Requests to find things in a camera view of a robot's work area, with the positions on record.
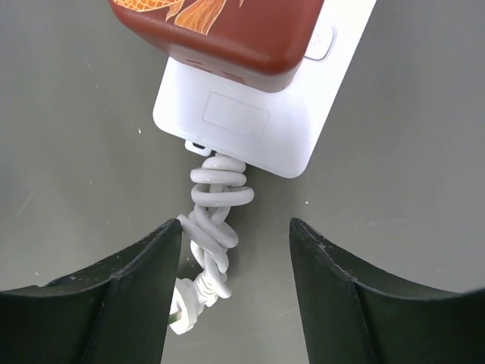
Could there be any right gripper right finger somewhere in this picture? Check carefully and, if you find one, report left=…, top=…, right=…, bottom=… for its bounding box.
left=289, top=218, right=484, bottom=363

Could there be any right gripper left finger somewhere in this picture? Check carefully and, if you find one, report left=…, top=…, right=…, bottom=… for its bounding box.
left=1, top=219, right=182, bottom=363

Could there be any white power strip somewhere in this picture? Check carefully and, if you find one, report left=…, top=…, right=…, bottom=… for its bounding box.
left=153, top=1, right=375, bottom=334

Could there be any red cube plug adapter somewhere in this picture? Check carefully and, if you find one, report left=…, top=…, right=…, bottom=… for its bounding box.
left=109, top=0, right=324, bottom=93

